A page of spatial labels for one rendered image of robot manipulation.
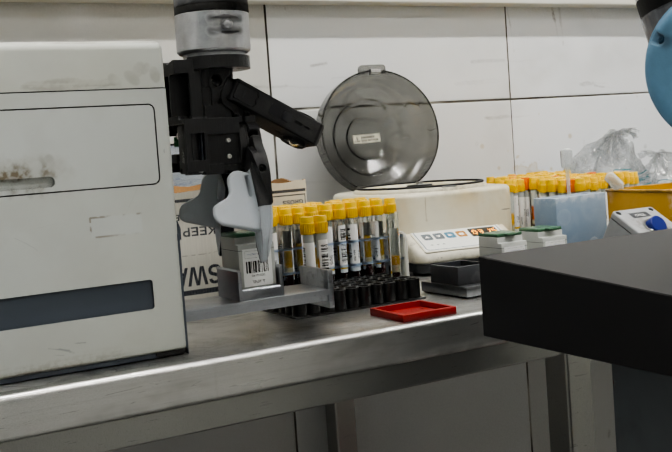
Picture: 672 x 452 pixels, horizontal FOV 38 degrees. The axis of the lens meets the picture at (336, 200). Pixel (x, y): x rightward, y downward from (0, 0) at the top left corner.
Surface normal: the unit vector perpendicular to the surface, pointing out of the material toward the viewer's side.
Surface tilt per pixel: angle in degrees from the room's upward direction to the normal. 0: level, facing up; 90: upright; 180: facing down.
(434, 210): 90
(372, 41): 90
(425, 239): 25
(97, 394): 90
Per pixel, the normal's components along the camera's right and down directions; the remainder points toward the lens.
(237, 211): 0.42, -0.37
